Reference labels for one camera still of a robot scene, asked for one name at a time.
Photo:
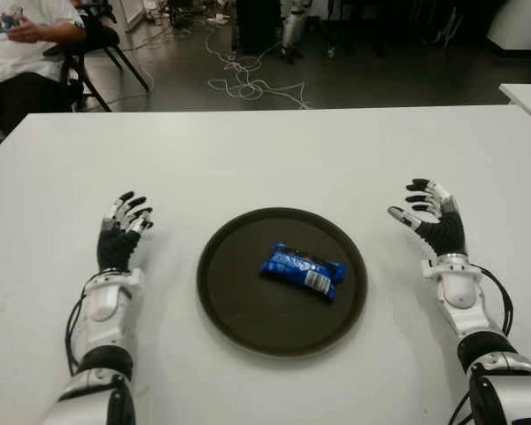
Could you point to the blue Oreo cookie packet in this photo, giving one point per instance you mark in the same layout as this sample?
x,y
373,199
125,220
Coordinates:
x,y
301,270

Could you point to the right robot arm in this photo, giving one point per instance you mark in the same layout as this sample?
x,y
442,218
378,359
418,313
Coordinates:
x,y
482,332

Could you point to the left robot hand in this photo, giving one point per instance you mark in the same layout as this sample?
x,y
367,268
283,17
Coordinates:
x,y
115,245

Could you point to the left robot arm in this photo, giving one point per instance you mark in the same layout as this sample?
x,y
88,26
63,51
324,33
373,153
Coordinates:
x,y
102,336

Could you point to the round dark brown tray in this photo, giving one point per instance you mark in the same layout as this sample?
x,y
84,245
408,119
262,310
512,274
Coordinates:
x,y
230,310

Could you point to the black folding chair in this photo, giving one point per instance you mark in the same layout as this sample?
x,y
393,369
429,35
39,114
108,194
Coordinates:
x,y
99,37

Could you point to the white power strip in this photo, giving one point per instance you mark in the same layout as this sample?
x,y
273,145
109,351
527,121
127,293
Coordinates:
x,y
218,18

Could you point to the white humanoid robot legs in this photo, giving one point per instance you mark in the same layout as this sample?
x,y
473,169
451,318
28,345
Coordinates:
x,y
292,31

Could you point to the seated person in white shirt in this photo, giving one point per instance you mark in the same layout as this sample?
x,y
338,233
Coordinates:
x,y
22,53

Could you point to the white rounded pillar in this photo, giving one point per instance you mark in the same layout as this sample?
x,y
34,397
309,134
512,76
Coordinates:
x,y
522,24

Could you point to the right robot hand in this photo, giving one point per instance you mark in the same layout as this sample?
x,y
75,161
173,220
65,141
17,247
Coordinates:
x,y
442,228

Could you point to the black stand with casters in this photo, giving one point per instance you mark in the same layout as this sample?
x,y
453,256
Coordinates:
x,y
332,51

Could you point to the white side table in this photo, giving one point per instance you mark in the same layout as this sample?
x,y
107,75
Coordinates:
x,y
528,102

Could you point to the black cabinet on casters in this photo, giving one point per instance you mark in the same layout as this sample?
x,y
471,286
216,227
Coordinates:
x,y
259,26

